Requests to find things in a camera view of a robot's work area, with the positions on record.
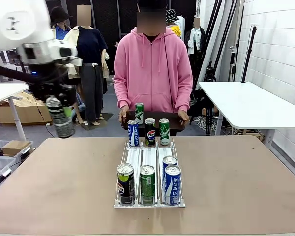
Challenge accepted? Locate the mannequin yellow hoodie bucket hat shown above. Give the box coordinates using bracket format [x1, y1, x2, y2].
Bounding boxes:
[165, 9, 182, 39]

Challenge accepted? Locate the person's right forearm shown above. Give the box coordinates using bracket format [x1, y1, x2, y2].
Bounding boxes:
[115, 81, 131, 109]

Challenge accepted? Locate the mannequin white and black jacket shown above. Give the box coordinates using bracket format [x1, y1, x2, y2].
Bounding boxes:
[184, 17, 207, 67]

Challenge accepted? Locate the black camera tripod head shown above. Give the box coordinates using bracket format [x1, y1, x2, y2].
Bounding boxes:
[203, 61, 217, 82]

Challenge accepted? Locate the black light stand pole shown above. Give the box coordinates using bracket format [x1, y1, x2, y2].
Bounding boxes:
[240, 24, 258, 83]

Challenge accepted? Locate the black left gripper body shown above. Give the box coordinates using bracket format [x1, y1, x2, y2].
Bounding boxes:
[28, 64, 76, 99]

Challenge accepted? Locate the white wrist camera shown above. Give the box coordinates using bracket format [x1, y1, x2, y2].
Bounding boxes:
[58, 46, 83, 67]

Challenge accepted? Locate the white can dispenser rack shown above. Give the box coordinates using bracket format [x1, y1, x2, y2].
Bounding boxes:
[113, 138, 186, 209]

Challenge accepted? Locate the black robot cable hose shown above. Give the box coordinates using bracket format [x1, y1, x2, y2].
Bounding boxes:
[0, 62, 41, 84]

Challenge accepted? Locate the large white side table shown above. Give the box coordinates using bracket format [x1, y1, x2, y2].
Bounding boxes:
[198, 81, 295, 150]

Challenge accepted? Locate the mannequin torso blue sleeve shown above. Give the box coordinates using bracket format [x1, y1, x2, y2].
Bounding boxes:
[72, 97, 86, 125]

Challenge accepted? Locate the clear bin under cardboard box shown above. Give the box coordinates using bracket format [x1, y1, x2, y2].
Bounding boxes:
[0, 140, 35, 163]

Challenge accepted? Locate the dark brown serving tray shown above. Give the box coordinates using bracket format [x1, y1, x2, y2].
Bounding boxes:
[121, 110, 186, 131]

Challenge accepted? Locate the person's left forearm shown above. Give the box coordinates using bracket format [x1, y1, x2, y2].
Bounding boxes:
[176, 81, 193, 113]

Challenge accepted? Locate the black Pepsi can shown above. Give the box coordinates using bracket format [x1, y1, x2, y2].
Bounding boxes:
[144, 118, 156, 147]
[46, 97, 76, 138]
[117, 163, 135, 206]

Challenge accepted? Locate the mannequin navy top cream jacket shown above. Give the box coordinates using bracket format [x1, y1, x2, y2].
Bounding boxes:
[63, 4, 110, 126]

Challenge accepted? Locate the blue Pocari Sweat can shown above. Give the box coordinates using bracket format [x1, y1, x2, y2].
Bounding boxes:
[127, 119, 140, 148]
[164, 165, 182, 206]
[162, 155, 178, 173]

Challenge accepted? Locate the mannequin blue shirt black hat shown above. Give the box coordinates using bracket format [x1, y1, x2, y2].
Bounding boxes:
[50, 6, 73, 41]

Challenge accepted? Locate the person in pink hoodie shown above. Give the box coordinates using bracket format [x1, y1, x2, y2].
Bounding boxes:
[113, 0, 194, 126]

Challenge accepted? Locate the green Chilsung cider can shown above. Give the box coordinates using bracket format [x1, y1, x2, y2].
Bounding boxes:
[158, 118, 171, 146]
[135, 102, 145, 125]
[139, 165, 156, 206]

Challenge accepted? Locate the person's right hand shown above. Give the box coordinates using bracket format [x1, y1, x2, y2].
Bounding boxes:
[118, 105, 130, 123]

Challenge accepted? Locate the small flat cardboard box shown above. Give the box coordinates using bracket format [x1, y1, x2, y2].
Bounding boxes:
[1, 140, 31, 156]

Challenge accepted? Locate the black leaning poles bundle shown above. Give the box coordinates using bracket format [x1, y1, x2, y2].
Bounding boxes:
[203, 0, 239, 82]

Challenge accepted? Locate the white desk with single leg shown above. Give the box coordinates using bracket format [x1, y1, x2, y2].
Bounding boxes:
[0, 83, 30, 142]

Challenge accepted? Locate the white coiled floor cable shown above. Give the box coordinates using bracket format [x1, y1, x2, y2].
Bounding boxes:
[197, 117, 217, 133]

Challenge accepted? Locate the large open cardboard box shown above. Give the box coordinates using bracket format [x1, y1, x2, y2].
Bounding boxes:
[0, 91, 53, 125]

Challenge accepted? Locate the person's left hand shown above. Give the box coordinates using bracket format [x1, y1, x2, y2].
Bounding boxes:
[178, 110, 190, 126]

